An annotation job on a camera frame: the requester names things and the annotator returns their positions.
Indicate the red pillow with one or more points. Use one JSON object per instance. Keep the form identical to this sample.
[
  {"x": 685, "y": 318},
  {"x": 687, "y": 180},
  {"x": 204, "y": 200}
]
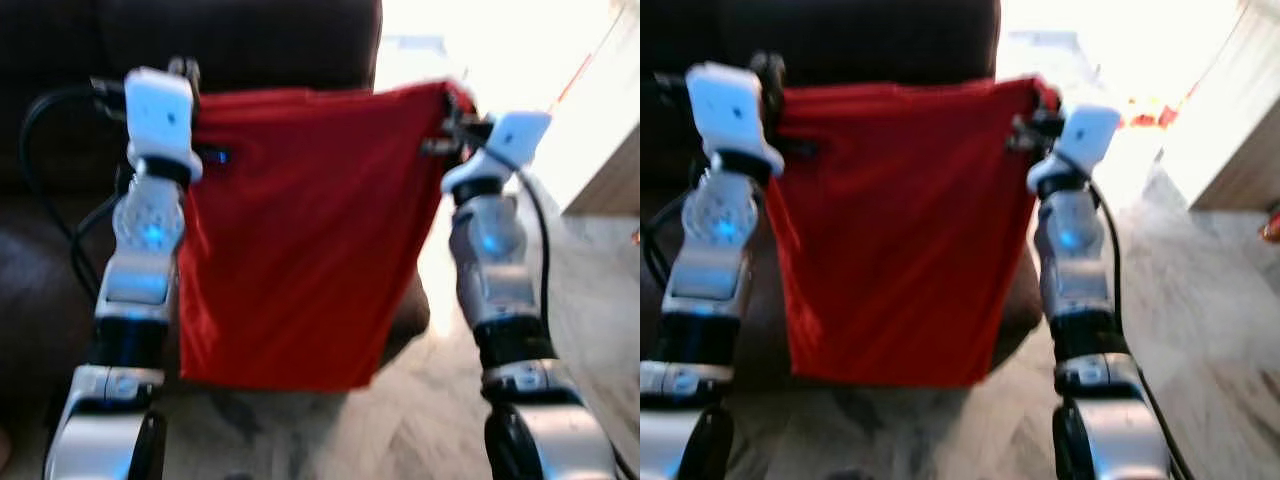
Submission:
[
  {"x": 900, "y": 240},
  {"x": 300, "y": 240}
]

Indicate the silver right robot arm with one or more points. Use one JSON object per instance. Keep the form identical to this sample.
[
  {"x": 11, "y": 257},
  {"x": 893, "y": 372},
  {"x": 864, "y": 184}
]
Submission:
[
  {"x": 505, "y": 290},
  {"x": 1085, "y": 290}
]

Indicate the red orange object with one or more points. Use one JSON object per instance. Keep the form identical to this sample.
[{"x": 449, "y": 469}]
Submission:
[{"x": 1150, "y": 112}]

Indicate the light wooden furniture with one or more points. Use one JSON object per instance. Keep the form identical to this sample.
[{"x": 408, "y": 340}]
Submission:
[
  {"x": 1230, "y": 130},
  {"x": 610, "y": 140}
]

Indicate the small orange object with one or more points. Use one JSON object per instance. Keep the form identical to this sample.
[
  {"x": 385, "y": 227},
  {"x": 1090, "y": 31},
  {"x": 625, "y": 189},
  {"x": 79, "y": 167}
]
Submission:
[{"x": 1272, "y": 228}]

